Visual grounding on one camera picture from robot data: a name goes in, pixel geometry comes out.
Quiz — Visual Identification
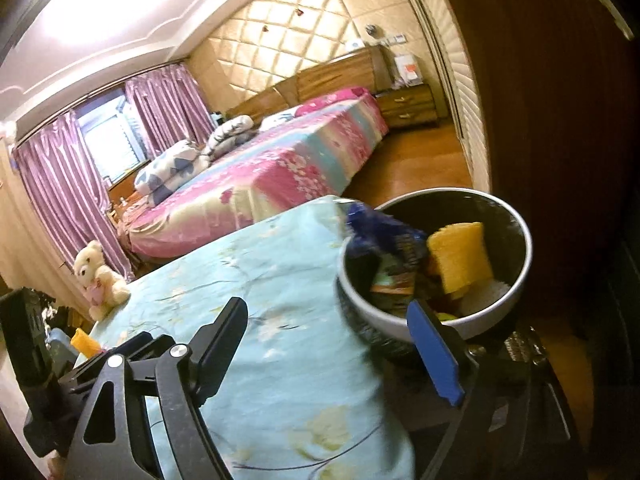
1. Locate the dark wooden door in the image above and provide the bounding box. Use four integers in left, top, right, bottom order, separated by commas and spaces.
430, 0, 640, 480

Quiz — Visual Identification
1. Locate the yellow foam fruit net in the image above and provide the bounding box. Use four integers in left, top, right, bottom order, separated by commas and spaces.
70, 328, 103, 358
426, 221, 495, 295

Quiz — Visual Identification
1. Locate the green spouted drink pouch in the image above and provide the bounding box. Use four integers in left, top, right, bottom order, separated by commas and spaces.
369, 255, 418, 306

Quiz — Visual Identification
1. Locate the white and orange box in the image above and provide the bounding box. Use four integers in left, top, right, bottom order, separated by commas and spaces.
392, 52, 423, 86

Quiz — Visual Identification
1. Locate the large folded patterned quilt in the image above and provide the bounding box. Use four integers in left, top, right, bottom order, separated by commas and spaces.
134, 140, 213, 206

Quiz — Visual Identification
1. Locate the blue suitcase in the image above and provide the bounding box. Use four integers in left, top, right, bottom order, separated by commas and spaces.
47, 327, 78, 376

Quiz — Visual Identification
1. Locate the white foam fruit net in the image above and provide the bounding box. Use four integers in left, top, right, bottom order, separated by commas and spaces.
457, 280, 511, 318

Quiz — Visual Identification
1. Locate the bed with pink floral sheet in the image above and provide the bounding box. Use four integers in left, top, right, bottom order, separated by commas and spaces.
117, 87, 391, 261

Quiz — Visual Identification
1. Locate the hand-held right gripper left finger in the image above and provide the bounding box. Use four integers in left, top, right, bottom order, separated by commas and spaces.
60, 296, 250, 480

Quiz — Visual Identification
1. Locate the window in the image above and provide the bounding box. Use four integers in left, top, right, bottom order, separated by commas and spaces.
75, 87, 153, 188

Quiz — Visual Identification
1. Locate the black waste bin white rim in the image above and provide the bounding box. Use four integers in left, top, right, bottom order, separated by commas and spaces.
337, 187, 532, 356

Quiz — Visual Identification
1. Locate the cream teddy bear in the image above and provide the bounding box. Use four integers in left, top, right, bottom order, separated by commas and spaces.
74, 240, 132, 322

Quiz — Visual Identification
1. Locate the ceiling light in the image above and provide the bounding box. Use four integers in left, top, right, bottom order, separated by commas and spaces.
30, 0, 191, 46

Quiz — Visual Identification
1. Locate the narrow pink curtain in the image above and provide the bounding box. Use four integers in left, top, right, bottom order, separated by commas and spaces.
124, 64, 216, 158

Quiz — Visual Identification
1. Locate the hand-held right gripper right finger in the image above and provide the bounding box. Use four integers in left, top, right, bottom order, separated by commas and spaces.
406, 299, 576, 480

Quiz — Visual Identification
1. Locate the white pillow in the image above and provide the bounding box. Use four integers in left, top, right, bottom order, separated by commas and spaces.
260, 107, 301, 131

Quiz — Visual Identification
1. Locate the wooden nightstand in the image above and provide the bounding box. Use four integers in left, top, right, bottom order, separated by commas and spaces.
375, 82, 441, 131

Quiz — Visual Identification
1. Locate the small folded patterned quilt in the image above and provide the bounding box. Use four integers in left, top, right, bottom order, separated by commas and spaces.
202, 115, 256, 161

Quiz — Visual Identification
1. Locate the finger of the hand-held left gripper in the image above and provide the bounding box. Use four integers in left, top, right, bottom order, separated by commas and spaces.
65, 331, 156, 386

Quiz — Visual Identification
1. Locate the white louvred sliding door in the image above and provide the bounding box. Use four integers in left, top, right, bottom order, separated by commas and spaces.
415, 0, 493, 196

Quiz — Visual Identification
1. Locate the wooden headboard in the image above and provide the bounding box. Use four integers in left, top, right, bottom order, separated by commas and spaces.
225, 45, 391, 126

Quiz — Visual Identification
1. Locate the blue wrapper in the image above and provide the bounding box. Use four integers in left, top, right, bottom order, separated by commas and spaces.
345, 202, 428, 271

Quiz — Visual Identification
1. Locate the wide pink curtain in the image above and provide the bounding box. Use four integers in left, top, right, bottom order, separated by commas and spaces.
12, 110, 133, 281

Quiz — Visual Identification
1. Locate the pink pillow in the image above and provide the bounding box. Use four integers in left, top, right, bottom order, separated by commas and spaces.
295, 87, 373, 116

